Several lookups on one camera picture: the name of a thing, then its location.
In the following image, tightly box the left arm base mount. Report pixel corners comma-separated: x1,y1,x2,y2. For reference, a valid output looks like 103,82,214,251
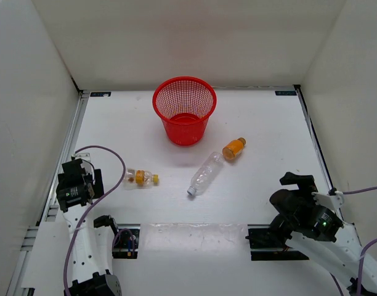
112,224,140,260

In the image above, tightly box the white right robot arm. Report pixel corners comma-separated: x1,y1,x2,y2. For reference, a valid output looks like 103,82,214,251
268,172,377,295

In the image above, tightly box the left black logo sticker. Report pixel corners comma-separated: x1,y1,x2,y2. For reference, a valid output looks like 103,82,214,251
90,92,111,97

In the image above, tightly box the red mesh plastic bin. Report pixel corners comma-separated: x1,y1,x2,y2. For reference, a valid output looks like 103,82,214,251
152,76,217,146

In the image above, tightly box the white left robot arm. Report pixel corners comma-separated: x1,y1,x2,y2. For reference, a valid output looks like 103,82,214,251
56,157,122,295

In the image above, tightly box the left aluminium frame rail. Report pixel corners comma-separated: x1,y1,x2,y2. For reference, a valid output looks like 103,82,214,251
6,90,89,295

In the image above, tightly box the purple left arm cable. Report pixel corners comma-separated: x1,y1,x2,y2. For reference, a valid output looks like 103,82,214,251
62,145,137,296

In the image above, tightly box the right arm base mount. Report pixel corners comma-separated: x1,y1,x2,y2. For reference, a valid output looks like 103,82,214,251
245,224,309,261

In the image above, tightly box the small bottle yellow cap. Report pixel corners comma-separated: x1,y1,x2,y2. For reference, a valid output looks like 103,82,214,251
124,168,160,187

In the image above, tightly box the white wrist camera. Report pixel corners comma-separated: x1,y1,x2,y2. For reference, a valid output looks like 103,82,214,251
70,152,91,163
312,191,344,218

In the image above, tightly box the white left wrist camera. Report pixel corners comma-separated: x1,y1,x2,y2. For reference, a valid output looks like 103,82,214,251
70,152,91,163

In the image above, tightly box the aluminium frame rail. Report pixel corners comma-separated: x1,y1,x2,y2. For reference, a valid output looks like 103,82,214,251
293,84,344,221
6,90,89,295

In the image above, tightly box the right black logo sticker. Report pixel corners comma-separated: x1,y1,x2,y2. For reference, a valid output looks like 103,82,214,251
275,91,297,96

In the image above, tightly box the clear plastic bottle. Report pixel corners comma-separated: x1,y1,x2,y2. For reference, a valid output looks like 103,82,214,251
187,152,225,196

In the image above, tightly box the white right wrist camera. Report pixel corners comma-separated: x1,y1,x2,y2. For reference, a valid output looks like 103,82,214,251
312,191,344,218

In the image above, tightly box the orange juice bottle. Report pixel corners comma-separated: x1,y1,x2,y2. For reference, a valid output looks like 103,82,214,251
222,138,246,161

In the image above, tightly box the right aluminium frame rail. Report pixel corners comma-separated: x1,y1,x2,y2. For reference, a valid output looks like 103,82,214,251
293,84,344,221

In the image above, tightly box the black logo sticker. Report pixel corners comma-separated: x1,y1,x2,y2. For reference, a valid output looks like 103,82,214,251
90,92,111,97
275,91,297,96

